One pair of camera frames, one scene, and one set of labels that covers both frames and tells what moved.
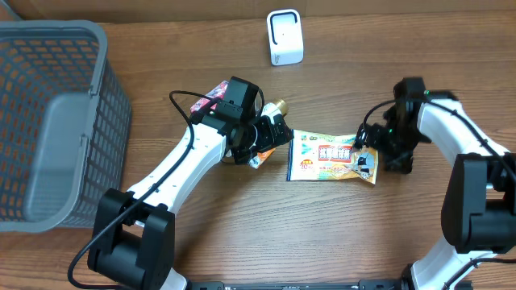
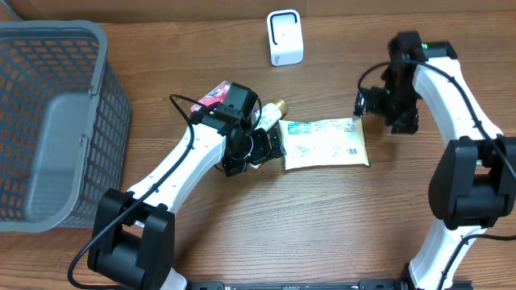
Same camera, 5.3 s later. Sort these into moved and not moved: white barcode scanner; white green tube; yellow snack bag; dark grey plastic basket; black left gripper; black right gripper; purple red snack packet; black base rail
Moved: black left gripper; yellow snack bag; black right gripper
Not moved: white green tube; white barcode scanner; black base rail; purple red snack packet; dark grey plastic basket
